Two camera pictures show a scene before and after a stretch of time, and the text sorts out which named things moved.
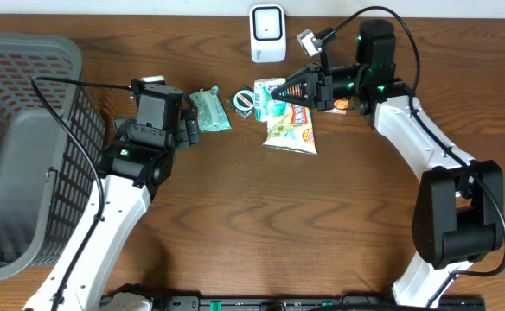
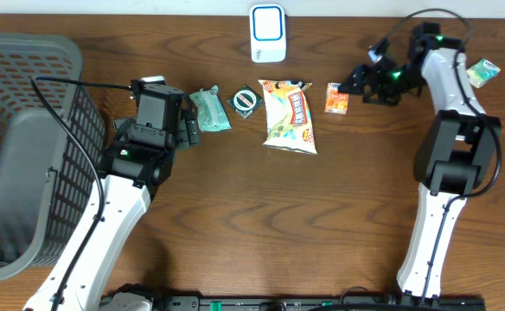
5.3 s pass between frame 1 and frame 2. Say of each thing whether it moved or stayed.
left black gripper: stayed
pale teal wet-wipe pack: stayed
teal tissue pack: moved
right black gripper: moved
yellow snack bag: stayed
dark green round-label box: stayed
